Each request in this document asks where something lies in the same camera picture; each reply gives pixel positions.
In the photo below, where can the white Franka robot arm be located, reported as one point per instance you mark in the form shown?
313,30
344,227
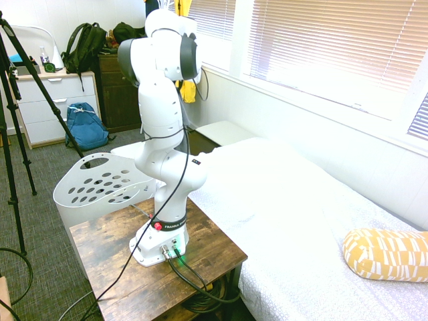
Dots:
158,110

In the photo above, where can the white perforated laundry basket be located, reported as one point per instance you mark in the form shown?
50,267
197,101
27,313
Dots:
83,207

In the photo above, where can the black bag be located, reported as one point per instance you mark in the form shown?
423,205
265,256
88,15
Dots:
125,30

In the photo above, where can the yellow hanging garment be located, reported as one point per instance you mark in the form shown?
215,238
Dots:
189,92

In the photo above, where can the white circle-patterned bed sheet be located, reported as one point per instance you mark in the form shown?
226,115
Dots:
287,214

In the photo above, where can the dark wooden cabinet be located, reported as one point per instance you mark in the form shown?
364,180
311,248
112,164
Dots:
117,100

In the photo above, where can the blue backpack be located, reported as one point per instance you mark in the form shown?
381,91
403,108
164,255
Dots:
85,127

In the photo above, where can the rustic wooden side table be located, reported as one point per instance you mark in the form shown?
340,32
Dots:
110,254

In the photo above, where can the narrow white window blind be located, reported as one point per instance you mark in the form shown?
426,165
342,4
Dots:
214,16

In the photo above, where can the brown stuffed toy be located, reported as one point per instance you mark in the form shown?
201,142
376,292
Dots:
111,39

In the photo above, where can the wide white window blind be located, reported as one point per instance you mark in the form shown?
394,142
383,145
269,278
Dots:
334,36

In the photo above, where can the dark green backpack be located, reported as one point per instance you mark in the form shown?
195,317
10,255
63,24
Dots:
83,47

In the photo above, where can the white drawer dresser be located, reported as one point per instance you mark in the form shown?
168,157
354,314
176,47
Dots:
40,110

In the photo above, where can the green round container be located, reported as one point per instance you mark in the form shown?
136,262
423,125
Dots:
49,68

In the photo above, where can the white desk lamp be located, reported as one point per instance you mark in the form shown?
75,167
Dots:
55,53

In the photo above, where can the yellow white patterned pillow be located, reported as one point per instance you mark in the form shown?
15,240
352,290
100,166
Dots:
384,255

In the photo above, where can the clear sanitiser bottle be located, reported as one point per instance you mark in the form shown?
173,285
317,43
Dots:
43,55

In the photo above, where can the grey flat box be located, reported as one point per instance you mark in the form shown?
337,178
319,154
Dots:
26,71

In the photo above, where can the purple-tinted window blind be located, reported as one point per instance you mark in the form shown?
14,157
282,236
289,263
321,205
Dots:
419,120

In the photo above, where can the black camera tripod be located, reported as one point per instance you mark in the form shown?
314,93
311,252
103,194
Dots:
11,140

